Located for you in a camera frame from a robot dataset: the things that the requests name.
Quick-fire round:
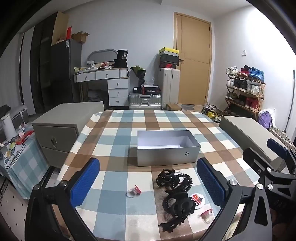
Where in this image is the open cardboard box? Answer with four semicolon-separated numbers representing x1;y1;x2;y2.
71;31;89;44

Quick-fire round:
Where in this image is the grey arched mirror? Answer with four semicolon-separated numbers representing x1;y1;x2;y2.
86;49;117;64

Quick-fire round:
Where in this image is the grey cabinet right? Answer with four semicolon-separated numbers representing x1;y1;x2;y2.
219;115;283;163

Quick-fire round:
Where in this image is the yellow shoe box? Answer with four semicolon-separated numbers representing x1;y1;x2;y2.
159;47;179;56

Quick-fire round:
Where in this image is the grey drawer cabinet left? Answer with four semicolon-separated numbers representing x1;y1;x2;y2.
32;101;104;169

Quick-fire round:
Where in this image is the black red box on suitcase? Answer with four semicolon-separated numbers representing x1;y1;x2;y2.
132;85;160;95

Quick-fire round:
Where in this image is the tall flat cardboard sheet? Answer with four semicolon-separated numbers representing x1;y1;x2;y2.
51;11;69;46

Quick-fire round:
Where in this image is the silver suitcase lying flat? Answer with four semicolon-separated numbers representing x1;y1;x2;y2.
128;93;162;110

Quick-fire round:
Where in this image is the cardboard box on floor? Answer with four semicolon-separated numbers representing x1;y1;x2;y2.
166;103;182;111

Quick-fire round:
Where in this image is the white cylindrical humidifier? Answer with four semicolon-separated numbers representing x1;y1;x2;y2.
1;113;16;140

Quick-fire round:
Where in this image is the black red shoe box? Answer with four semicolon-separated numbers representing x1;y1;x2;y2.
159;54;180;69

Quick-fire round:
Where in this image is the white dressing desk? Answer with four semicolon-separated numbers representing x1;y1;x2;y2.
74;68;130;107

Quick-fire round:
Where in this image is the wooden door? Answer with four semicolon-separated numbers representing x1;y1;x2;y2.
174;12;212;105

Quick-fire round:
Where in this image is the blue plaid side table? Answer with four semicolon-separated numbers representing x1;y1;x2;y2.
1;133;49;199

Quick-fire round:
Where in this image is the small red ring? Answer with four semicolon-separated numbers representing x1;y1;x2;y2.
125;185;142;198
200;208;214;224

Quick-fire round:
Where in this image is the white China flag badge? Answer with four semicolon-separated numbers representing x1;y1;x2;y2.
190;193;206;210

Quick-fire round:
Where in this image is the black refrigerator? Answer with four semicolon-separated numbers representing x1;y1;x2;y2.
50;39;82;106

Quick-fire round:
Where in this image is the white upright suitcase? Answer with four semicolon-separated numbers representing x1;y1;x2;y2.
157;68;180;108

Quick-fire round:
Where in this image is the black claw hair clip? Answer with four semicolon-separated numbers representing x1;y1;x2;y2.
156;169;175;187

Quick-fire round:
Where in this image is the purple bag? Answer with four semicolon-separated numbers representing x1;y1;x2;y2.
258;108;276;130

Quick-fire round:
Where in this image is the silver rectangular storage box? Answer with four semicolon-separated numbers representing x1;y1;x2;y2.
137;130;201;167

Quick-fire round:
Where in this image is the black beaded spiral bracelet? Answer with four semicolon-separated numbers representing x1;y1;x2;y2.
162;172;193;212

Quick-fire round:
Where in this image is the wooden shoe rack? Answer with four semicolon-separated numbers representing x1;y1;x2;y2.
225;65;265;120

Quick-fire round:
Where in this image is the black wardrobe shelf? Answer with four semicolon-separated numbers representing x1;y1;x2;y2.
30;13;57;113

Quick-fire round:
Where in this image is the black wrapped flower bouquet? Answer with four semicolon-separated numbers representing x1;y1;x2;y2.
130;65;146;87

